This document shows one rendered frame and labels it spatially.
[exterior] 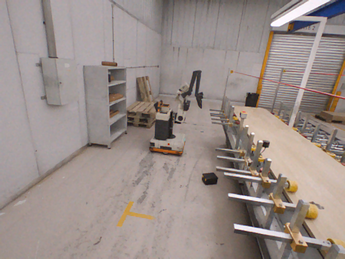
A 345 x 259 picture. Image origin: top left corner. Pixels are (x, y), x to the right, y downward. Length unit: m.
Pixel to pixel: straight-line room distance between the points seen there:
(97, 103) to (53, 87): 0.99
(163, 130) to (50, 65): 1.99
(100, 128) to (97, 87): 0.77
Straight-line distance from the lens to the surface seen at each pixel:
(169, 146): 3.61
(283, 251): 1.34
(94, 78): 3.67
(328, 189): 1.94
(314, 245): 1.28
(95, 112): 3.80
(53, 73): 2.94
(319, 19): 3.53
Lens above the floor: 1.73
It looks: 20 degrees down
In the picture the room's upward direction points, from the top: 5 degrees clockwise
